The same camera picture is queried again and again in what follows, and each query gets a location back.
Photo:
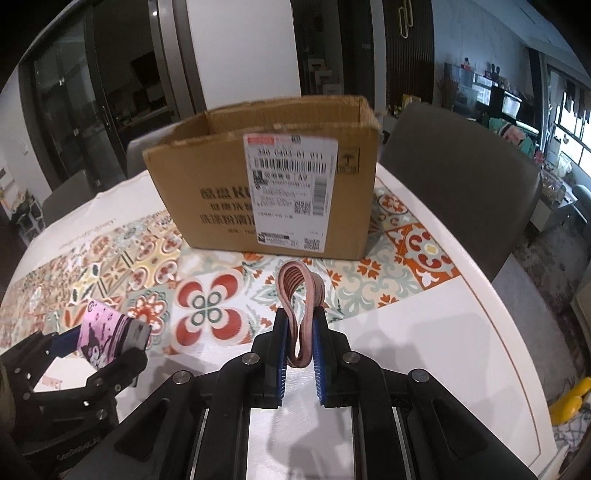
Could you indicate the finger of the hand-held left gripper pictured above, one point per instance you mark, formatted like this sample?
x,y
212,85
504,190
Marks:
x,y
117,374
64,342

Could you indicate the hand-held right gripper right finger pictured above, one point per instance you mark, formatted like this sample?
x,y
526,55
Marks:
x,y
319,364

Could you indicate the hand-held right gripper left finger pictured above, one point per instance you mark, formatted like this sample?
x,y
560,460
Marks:
x,y
281,364

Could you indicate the pink cartoon packet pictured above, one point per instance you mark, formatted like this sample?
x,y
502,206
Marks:
x,y
104,332

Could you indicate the brown cardboard box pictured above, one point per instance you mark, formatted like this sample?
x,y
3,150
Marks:
x,y
258,184

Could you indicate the patterned tile-print tablecloth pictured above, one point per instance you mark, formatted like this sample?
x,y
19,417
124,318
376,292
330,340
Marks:
x,y
194,277

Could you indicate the shoe rack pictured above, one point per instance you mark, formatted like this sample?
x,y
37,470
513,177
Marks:
x,y
30,217

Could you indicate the large grey dining chair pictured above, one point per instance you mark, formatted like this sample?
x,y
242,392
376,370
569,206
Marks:
x,y
461,184

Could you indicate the grey floor rug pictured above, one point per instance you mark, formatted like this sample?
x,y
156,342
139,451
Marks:
x,y
545,286

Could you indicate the yellow plush toy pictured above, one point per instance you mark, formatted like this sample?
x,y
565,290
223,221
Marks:
x,y
570,399

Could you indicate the dark glass sliding door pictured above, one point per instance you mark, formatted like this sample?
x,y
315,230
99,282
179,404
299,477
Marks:
x,y
92,83

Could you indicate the checkered white cloth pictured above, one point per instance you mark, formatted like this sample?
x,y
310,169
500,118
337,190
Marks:
x,y
575,443

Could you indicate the low table with snacks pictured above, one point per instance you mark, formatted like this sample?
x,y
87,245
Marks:
x,y
551,194

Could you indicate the white hallway storage shelf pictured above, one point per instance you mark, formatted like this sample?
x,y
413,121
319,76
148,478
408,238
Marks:
x,y
325,76

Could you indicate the pile of colourful clothes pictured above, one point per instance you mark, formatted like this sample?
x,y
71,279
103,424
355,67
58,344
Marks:
x,y
519,138

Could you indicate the grey sofa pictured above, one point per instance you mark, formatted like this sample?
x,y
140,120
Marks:
x,y
582,201

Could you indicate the black piano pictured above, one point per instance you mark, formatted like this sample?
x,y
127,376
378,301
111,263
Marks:
x,y
503,99

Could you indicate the gold clip wall decor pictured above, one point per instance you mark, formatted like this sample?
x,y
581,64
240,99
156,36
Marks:
x,y
406,18

